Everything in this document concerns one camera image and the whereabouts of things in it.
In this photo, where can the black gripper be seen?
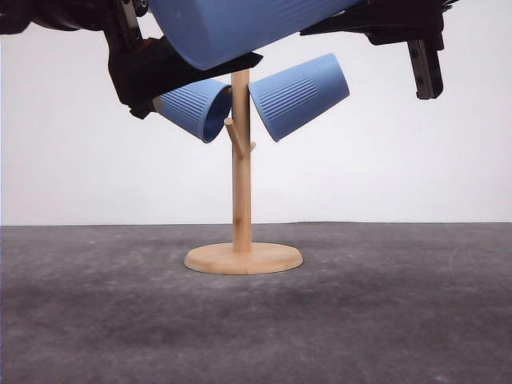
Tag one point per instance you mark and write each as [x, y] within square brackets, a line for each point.
[139, 68]
[415, 23]

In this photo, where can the wooden cup tree stand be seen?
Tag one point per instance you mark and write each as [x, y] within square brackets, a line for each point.
[242, 257]

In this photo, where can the blue ribbed cup front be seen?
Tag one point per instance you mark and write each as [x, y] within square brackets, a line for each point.
[199, 34]

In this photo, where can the blue ribbed cup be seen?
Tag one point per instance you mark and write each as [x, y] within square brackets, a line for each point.
[200, 107]
[291, 97]
[199, 34]

